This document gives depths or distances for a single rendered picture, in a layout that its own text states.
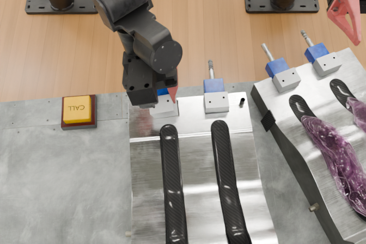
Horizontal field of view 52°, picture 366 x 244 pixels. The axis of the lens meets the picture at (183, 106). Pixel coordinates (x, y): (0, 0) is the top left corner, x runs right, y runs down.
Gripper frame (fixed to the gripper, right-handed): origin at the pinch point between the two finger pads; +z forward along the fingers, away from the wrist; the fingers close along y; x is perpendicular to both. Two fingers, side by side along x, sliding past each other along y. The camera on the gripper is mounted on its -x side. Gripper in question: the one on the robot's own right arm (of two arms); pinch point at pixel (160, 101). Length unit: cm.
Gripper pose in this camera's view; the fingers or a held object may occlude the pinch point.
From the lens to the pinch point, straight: 77.5
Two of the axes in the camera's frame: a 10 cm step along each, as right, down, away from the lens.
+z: 2.1, 6.5, 7.3
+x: -0.4, -7.4, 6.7
